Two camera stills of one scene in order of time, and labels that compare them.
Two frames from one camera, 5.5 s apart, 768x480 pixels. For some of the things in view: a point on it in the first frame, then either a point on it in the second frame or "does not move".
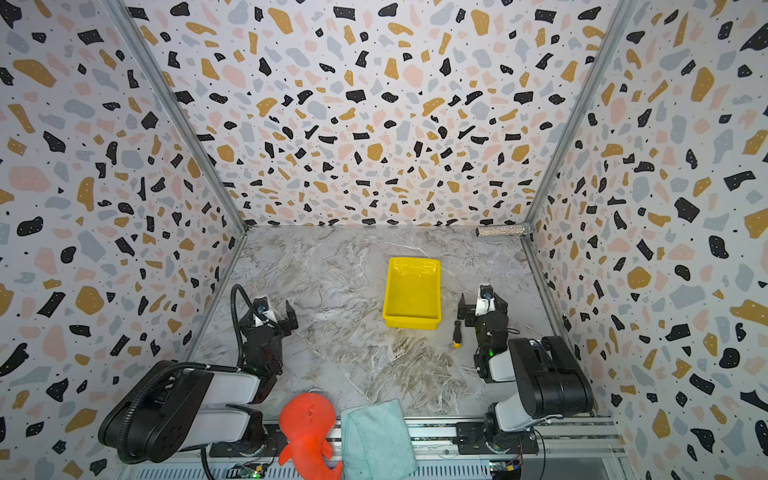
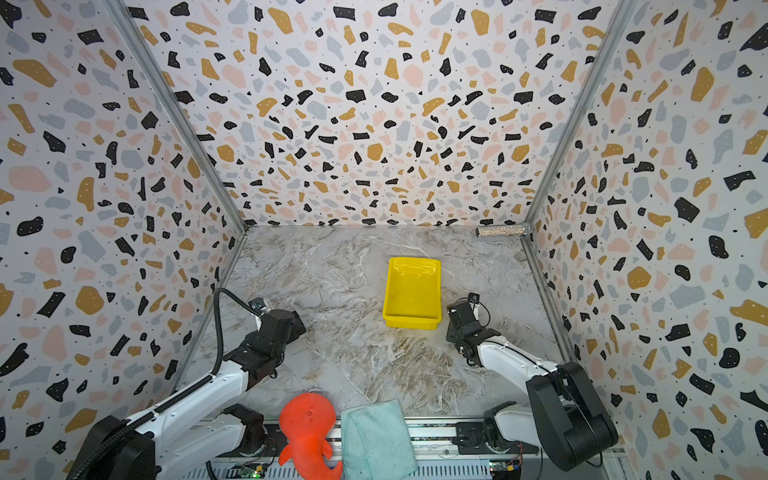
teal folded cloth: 376,442 does not move
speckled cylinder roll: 519,230 does not move
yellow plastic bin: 413,293 does not move
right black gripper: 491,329 to 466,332
